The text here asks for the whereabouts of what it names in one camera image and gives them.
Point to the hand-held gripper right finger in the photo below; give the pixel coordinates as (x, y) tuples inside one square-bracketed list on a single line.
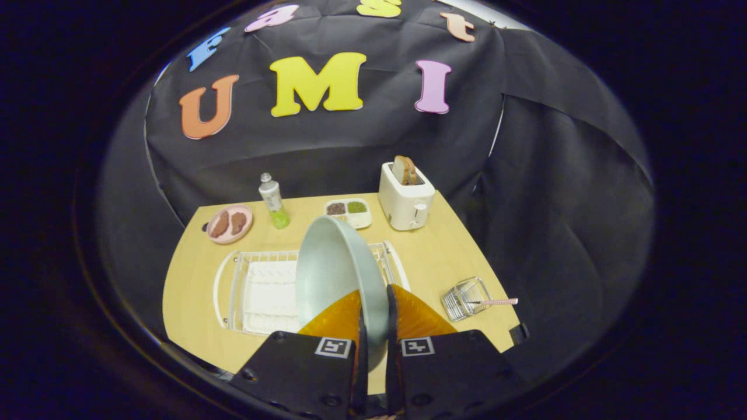
[(449, 373)]

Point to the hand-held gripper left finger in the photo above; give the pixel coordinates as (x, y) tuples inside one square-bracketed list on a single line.
[(292, 373)]

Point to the pale green plate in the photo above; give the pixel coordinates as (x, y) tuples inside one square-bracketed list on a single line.
[(332, 268)]

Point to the pink plate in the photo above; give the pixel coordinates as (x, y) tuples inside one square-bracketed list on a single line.
[(239, 207)]

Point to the white drainer mat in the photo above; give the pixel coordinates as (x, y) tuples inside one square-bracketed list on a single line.
[(271, 297)]

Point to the brown meat piece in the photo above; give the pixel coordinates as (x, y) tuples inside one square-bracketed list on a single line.
[(219, 224), (238, 223)]

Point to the white divided tray with seeds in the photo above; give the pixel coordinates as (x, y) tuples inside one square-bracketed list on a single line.
[(359, 220)]

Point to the white toaster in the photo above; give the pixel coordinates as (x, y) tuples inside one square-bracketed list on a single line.
[(402, 204)]

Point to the clear bottle with green liquid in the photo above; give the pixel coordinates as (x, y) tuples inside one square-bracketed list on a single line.
[(271, 198)]

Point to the black backdrop cloth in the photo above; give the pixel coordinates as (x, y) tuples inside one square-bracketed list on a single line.
[(554, 204)]

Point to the brown toast slice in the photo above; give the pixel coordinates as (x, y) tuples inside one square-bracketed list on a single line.
[(402, 169)]

